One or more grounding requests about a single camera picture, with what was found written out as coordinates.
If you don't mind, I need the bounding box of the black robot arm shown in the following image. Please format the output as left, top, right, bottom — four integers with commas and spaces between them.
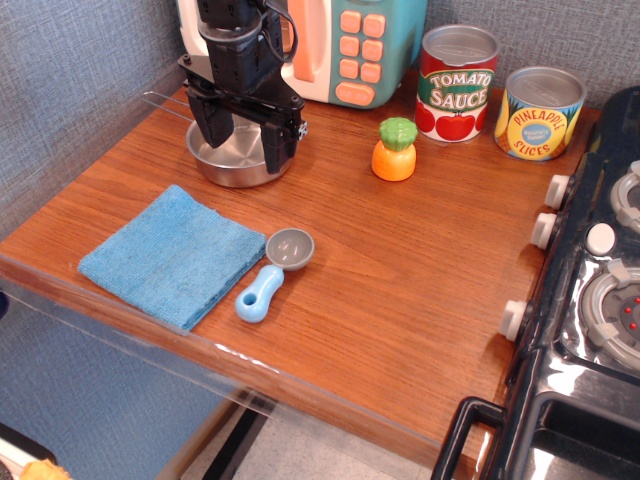
179, 1, 306, 174

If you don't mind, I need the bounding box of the blue folded cloth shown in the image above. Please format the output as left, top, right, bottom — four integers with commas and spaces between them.
78, 185, 266, 331

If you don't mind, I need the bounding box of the white stove knob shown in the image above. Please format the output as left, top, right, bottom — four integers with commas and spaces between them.
499, 300, 527, 342
545, 175, 571, 210
530, 213, 557, 250

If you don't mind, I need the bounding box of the pineapple slices can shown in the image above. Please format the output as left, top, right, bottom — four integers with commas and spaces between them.
494, 66, 587, 162

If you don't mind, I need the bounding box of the white stove knob middle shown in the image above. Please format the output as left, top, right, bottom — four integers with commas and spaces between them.
530, 213, 557, 250

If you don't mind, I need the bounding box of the black toy stove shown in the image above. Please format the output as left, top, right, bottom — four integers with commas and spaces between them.
432, 87, 639, 479

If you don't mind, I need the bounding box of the stainless steel pan bowl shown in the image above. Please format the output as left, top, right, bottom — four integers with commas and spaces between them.
143, 91, 292, 188

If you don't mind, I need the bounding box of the tomato sauce can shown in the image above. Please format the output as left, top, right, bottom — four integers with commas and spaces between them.
415, 24, 500, 143

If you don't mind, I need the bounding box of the white stove knob lower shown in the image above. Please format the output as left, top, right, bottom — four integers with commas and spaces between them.
499, 300, 527, 342

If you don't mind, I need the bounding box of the white stove knob upper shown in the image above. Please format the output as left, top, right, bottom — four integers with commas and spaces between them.
545, 175, 571, 210

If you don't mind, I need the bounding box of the orange object at corner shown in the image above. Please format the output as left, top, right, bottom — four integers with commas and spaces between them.
1, 460, 71, 480

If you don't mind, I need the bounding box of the orange toy carrot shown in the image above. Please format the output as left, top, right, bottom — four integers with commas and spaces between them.
371, 117, 418, 182

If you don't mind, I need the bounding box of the blue grey toy scoop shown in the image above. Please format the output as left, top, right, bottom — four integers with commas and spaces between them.
235, 228, 315, 323

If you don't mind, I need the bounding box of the teal toy microwave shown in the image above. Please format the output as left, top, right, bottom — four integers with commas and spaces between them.
178, 1, 427, 109

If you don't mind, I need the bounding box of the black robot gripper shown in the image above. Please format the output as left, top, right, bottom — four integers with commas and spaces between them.
179, 33, 307, 174

